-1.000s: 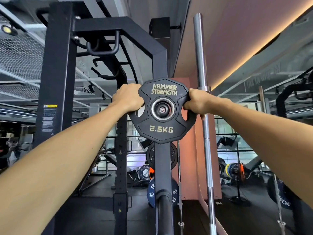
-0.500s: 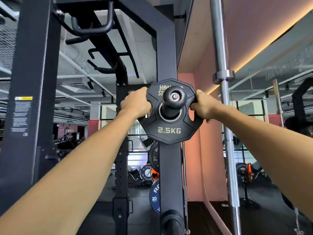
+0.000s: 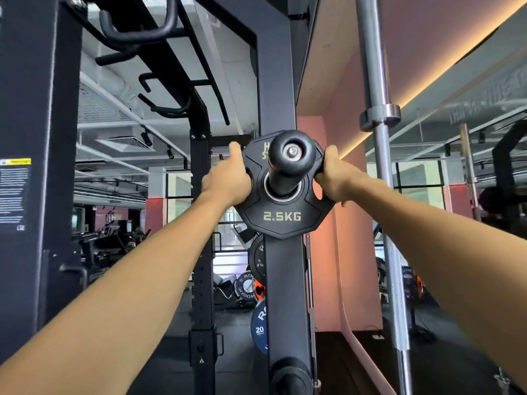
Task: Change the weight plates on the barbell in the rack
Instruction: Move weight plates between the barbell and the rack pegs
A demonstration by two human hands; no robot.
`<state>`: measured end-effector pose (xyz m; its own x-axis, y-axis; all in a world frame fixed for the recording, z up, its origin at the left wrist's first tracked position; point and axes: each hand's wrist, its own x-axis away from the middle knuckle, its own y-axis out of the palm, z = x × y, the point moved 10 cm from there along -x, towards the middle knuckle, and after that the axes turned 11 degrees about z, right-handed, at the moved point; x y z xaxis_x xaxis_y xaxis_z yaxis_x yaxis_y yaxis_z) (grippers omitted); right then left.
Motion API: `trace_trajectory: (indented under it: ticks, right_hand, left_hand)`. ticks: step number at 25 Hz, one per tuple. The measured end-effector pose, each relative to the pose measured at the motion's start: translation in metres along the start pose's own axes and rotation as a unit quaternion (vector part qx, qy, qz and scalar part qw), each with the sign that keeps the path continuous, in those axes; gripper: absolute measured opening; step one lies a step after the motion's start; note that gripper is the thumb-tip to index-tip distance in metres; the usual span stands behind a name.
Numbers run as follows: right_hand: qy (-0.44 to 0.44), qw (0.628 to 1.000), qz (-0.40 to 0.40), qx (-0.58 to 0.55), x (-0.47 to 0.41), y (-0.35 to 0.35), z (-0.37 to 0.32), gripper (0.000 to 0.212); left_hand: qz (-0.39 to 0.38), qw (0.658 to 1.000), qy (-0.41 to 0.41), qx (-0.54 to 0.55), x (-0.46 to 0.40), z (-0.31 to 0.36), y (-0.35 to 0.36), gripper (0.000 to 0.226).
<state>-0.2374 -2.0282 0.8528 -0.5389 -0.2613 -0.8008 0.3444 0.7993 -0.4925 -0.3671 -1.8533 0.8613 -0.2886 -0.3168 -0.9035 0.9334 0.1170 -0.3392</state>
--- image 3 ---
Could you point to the person's right hand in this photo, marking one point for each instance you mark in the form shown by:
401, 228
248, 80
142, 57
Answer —
339, 180

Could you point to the person's left hand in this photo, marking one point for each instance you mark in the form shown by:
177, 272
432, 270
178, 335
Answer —
224, 183

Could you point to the person's right thumb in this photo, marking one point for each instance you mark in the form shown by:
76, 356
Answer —
332, 155

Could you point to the person's left thumb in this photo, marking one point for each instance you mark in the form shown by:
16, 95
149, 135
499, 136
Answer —
236, 151

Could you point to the small black weight plate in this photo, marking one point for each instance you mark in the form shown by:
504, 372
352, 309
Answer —
284, 220

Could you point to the person's right forearm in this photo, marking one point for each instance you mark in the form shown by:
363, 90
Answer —
448, 259

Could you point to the person's left forearm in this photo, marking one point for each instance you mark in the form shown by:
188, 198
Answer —
123, 300

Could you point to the silver barbell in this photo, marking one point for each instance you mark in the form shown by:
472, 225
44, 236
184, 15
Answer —
381, 139

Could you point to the large black weight plate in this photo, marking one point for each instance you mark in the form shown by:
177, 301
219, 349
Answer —
257, 259

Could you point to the ceiling air vent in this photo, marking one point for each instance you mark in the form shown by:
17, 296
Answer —
123, 143

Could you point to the black white-lettered weight plate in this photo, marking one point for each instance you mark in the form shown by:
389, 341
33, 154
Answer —
244, 285

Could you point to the black perforated rack upright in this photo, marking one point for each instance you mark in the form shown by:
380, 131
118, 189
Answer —
202, 283

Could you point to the orange weight plate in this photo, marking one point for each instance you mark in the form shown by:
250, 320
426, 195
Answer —
259, 290

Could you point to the row of cardio machines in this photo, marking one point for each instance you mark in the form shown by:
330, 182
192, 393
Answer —
107, 242

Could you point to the black gym machine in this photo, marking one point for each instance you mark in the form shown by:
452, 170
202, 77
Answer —
506, 180

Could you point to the blue weight plate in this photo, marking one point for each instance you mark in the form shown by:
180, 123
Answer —
259, 327

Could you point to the wide black rack column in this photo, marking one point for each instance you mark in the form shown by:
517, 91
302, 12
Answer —
29, 119

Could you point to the black rack safety hook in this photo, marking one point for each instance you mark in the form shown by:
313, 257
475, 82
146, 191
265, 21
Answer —
68, 279

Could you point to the warning label sticker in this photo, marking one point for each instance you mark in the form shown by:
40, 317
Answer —
15, 193

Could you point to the black rack upright post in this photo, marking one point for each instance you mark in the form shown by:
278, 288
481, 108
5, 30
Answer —
286, 292

